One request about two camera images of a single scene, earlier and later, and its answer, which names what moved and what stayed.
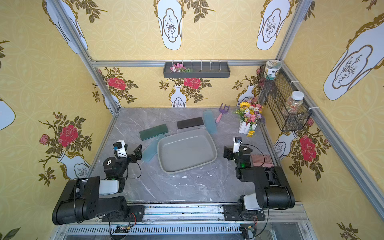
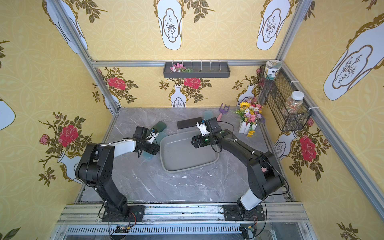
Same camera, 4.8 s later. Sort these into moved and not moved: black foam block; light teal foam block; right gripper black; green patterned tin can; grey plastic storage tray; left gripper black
Moved: right gripper black; left gripper black
Not moved: black foam block; grey plastic storage tray; green patterned tin can; light teal foam block
